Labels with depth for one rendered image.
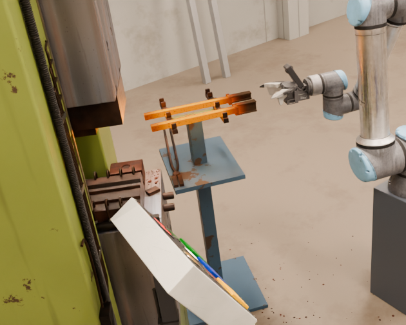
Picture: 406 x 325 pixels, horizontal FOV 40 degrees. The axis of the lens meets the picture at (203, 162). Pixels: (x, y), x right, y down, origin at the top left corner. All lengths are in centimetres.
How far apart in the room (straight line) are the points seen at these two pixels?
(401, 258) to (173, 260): 155
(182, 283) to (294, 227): 214
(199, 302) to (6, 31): 71
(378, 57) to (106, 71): 105
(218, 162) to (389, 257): 88
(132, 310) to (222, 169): 72
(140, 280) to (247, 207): 163
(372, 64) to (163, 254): 122
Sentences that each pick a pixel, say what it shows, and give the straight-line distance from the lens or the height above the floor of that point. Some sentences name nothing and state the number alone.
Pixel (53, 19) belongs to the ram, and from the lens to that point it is 153.
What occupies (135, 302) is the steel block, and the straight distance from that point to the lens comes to 201.
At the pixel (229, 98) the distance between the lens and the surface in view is 234.
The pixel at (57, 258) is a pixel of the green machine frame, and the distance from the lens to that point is 154.
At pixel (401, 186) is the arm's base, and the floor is 65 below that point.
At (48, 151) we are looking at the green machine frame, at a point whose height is 137.
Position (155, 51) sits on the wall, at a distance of 566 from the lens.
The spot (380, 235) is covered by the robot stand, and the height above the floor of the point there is 37.
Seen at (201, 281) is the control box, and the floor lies 115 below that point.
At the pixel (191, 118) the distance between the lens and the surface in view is 221.
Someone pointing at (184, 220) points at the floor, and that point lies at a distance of 342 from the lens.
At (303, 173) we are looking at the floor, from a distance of 377.
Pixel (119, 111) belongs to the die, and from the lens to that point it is 165.
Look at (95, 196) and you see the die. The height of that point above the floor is 99.
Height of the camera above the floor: 194
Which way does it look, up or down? 29 degrees down
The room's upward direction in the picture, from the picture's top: 8 degrees counter-clockwise
